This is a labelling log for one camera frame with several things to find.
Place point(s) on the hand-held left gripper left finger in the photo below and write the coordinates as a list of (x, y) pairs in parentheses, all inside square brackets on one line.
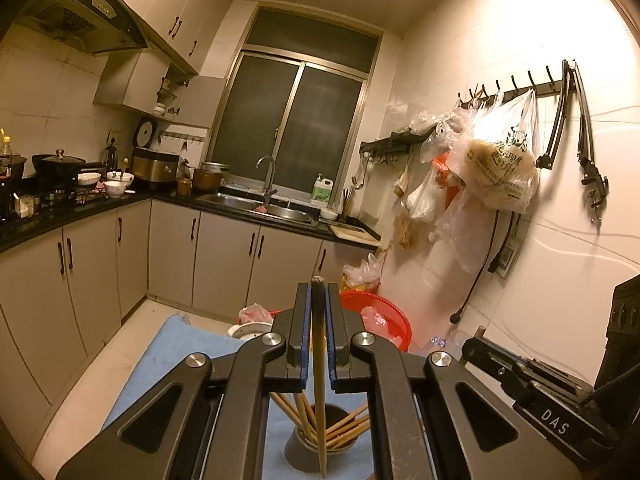
[(306, 335)]

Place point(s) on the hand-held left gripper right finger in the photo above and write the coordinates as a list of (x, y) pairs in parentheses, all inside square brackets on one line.
[(330, 335)]

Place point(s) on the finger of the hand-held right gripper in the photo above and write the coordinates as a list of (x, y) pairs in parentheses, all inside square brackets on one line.
[(492, 360)]

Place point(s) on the long brown wooden chopstick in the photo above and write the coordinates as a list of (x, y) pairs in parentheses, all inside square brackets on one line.
[(319, 410)]

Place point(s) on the bunch of wooden chopsticks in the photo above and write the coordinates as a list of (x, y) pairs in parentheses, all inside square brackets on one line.
[(345, 427)]

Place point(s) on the dark grey chopstick holder cup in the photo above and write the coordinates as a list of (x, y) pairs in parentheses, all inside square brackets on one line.
[(300, 452)]

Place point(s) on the crumpled clear plastic bag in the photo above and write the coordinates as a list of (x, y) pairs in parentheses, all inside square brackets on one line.
[(382, 327)]

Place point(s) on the pink plastic bag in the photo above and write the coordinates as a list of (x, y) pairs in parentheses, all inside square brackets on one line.
[(255, 314)]

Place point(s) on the white metal steamer pot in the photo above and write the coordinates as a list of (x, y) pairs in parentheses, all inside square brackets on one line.
[(247, 331)]

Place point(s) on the red plastic basket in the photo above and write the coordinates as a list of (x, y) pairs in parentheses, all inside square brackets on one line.
[(385, 310)]

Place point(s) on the white yellow plastic bag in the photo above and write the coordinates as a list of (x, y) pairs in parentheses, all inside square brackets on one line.
[(362, 275)]

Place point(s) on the wooden cutting board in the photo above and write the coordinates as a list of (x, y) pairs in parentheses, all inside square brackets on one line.
[(355, 234)]

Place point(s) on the grey base cabinets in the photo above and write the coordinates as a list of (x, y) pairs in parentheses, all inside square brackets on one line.
[(225, 260)]

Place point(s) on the small white mortar bowl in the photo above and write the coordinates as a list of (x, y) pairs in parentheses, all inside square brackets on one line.
[(329, 214)]

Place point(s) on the large empty clear plastic bag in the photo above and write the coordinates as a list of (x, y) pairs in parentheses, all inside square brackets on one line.
[(465, 240)]

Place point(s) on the counter utensil holder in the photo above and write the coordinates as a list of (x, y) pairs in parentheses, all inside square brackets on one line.
[(346, 205)]

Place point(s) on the clear bag with brown contents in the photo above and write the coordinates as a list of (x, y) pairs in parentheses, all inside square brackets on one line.
[(407, 215)]

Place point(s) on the blue table mat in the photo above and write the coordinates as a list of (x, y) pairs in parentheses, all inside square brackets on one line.
[(165, 360)]

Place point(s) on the white green detergent bottle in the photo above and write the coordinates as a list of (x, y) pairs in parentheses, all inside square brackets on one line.
[(321, 191)]

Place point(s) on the stainless steel sink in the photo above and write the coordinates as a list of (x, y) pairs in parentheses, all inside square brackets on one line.
[(235, 202)]

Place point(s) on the hanging metal ladle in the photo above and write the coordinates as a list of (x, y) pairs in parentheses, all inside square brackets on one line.
[(360, 182)]

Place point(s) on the chrome faucet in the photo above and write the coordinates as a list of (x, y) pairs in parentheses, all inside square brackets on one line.
[(272, 175)]

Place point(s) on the brown cooking pot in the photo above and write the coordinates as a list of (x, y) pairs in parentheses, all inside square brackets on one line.
[(207, 179)]

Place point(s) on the clear bag of flatbread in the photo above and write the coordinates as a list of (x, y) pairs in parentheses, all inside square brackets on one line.
[(500, 175)]

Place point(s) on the orange plastic bag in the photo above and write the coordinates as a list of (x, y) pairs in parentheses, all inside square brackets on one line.
[(446, 180)]

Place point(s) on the brown glass jar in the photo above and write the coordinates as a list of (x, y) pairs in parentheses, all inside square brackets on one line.
[(184, 185)]

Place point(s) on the kitchen window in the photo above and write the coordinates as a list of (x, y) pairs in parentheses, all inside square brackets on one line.
[(290, 110)]

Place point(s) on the silver rice cooker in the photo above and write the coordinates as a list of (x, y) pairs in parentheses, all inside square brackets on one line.
[(155, 166)]

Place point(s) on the white bowl with spoon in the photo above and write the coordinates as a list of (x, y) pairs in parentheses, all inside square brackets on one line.
[(120, 177)]

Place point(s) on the black square kitchen scale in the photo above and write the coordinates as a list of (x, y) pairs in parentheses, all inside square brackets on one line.
[(148, 132)]

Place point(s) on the black kitchen countertop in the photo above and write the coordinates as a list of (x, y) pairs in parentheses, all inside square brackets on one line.
[(65, 215)]

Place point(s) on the gas stove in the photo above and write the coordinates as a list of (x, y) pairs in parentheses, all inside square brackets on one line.
[(65, 192)]

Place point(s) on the small open shelf cabinet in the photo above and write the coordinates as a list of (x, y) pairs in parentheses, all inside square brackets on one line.
[(135, 90)]

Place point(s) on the black frying pan with lid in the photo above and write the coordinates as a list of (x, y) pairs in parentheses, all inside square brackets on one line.
[(60, 165)]

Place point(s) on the seasoning jars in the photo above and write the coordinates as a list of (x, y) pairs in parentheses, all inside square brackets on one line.
[(25, 205)]

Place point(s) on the black wok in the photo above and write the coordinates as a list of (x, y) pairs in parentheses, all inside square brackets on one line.
[(15, 167)]

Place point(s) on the yellow cooking oil bottle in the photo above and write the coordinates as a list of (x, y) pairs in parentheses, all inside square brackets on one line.
[(5, 155)]

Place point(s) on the black range hood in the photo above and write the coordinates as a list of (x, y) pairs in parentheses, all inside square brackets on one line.
[(100, 10)]

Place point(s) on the wall socket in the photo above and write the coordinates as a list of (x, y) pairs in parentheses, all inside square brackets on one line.
[(504, 259)]

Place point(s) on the black wall shelf rack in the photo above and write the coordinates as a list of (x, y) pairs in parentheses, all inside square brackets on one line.
[(395, 141)]

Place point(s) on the wall utensil hook rail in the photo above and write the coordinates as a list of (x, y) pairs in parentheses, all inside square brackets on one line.
[(182, 136)]

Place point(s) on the black wall hook rail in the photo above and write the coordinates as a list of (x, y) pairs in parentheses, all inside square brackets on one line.
[(515, 91)]

